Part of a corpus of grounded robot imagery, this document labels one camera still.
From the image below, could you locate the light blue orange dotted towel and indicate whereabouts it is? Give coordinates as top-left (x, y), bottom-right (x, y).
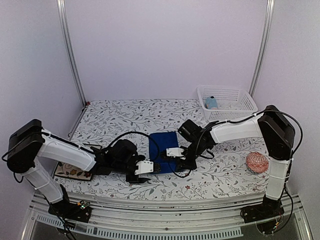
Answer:
top-left (204, 96), bottom-right (218, 110)

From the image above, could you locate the dark blue towel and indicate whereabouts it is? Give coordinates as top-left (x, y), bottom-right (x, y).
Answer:
top-left (148, 131), bottom-right (179, 174)

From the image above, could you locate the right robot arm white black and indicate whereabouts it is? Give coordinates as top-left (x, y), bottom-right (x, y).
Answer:
top-left (176, 105), bottom-right (298, 218)

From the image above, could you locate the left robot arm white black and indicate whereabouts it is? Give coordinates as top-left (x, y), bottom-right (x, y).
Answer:
top-left (1, 119), bottom-right (156, 217)

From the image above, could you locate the floral patterned tablecloth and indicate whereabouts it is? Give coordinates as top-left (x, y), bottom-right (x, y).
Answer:
top-left (54, 99), bottom-right (269, 201)

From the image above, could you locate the white plastic perforated basket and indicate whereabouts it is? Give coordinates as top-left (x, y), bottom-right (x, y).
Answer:
top-left (197, 85), bottom-right (258, 122)

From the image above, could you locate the floral square coaster tile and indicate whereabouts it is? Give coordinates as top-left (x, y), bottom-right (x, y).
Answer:
top-left (53, 143), bottom-right (103, 181)

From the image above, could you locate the red white patterned bowl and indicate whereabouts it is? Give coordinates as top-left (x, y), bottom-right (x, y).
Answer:
top-left (245, 152), bottom-right (269, 174)

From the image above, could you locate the left black braided cable loop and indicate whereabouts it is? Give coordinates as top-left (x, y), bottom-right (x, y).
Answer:
top-left (106, 131), bottom-right (161, 161)

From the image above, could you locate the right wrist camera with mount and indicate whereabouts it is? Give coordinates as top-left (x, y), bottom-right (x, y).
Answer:
top-left (161, 147), bottom-right (186, 159)

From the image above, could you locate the front aluminium rail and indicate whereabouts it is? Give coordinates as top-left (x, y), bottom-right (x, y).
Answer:
top-left (21, 192), bottom-right (313, 240)

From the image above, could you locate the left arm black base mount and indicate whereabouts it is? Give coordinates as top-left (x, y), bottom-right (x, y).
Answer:
top-left (48, 185), bottom-right (92, 223)

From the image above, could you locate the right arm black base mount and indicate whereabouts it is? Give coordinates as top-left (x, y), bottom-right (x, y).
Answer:
top-left (240, 195), bottom-right (285, 223)

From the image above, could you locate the right aluminium frame post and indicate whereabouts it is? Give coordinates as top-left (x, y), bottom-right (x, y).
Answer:
top-left (248, 0), bottom-right (275, 98)

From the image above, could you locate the aluminium frame post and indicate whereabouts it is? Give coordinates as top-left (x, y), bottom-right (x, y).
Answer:
top-left (56, 0), bottom-right (87, 107)
top-left (248, 0), bottom-right (275, 98)

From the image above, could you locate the left aluminium frame post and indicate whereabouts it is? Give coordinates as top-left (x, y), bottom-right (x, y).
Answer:
top-left (56, 0), bottom-right (87, 107)

